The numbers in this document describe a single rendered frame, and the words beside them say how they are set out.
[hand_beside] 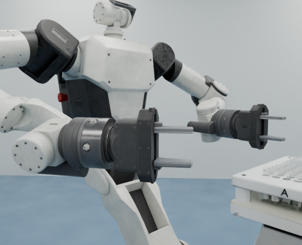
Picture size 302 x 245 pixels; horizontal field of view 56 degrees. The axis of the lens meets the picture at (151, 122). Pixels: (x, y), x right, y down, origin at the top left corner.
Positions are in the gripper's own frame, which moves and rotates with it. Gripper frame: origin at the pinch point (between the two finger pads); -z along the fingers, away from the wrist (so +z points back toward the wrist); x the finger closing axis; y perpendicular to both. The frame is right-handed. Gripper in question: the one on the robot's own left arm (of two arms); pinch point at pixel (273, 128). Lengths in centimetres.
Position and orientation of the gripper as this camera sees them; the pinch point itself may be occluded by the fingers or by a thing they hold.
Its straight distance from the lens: 81.8
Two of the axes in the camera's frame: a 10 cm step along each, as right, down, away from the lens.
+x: 0.0, 10.0, 0.9
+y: -8.1, 0.5, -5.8
